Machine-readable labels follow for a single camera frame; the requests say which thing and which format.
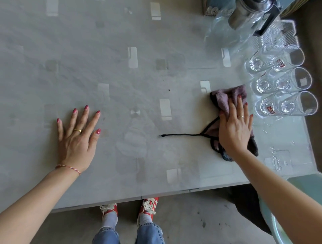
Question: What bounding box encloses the person's right hand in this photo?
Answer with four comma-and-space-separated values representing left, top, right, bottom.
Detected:
218, 95, 254, 158

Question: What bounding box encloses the person's left hand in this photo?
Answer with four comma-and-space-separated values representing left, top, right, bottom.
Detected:
56, 105, 102, 174

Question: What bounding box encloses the mauve cleaning cloth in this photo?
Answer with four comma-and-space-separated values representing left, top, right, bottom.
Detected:
159, 85, 259, 162

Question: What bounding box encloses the clear glass ashtray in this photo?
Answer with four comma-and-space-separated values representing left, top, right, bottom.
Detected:
251, 19, 300, 51

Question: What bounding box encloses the glass kettle with black lid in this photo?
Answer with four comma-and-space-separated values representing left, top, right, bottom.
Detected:
205, 0, 281, 61

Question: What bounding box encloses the blue fabric organizer box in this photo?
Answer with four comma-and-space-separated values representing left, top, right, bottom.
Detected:
202, 0, 236, 17

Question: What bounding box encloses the person's right forearm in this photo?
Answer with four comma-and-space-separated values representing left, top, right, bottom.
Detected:
234, 150, 322, 244

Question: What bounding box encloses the person's left forearm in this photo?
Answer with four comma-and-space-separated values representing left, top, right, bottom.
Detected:
0, 167, 81, 244

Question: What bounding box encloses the person's left red sneaker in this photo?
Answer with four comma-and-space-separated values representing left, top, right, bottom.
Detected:
100, 203, 119, 218

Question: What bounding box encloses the person's red sneaker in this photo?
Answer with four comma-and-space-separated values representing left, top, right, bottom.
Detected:
137, 197, 159, 227
100, 203, 119, 218

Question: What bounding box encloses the person's blue jeans leg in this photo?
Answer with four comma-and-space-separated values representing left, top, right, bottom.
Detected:
136, 223, 165, 244
92, 226, 120, 244

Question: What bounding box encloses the person's right red sneaker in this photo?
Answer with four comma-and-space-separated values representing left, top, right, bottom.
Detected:
137, 197, 159, 227

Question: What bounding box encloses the grey table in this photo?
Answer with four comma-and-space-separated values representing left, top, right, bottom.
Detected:
0, 0, 317, 214

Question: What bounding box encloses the red string bracelet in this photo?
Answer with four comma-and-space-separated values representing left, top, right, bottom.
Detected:
55, 164, 82, 176

